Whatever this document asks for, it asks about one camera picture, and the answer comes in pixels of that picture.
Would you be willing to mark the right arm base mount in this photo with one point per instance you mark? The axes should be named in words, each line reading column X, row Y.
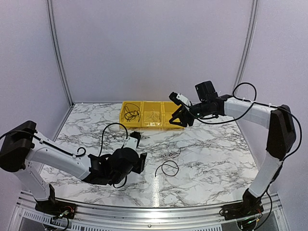
column 239, row 210

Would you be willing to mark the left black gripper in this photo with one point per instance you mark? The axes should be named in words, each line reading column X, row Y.
column 139, row 167

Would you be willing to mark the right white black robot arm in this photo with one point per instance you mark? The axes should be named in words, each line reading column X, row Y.
column 278, row 120

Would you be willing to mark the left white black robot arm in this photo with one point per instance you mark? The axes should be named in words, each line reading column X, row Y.
column 24, row 145

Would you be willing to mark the left aluminium corner post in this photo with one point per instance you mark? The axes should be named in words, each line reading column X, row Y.
column 57, row 52

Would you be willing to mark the aluminium front frame rail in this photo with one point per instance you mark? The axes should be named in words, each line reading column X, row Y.
column 92, row 217

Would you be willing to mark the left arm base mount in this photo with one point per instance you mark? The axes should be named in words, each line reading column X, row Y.
column 57, row 208

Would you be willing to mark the aluminium corner post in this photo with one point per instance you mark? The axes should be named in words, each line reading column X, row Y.
column 57, row 52
column 248, row 43

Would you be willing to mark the yellow bin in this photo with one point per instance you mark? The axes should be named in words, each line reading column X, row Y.
column 152, row 114
column 168, row 109
column 131, row 113

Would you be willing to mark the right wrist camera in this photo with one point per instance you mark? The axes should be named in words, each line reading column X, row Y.
column 179, row 99

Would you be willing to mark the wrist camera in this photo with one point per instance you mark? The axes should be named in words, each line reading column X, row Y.
column 179, row 99
column 132, row 141

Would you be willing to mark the right aluminium corner post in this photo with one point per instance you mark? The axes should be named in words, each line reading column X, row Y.
column 248, row 43

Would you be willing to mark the right yellow bin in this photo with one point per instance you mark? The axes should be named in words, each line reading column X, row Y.
column 168, row 109

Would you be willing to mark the left yellow bin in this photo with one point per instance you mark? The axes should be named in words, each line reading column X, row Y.
column 131, row 113

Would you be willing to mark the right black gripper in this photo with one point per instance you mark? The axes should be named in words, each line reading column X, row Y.
column 183, row 115

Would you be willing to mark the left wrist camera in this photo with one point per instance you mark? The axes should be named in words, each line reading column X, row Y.
column 132, row 141

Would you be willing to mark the middle yellow bin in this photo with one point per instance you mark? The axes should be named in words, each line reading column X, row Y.
column 152, row 114

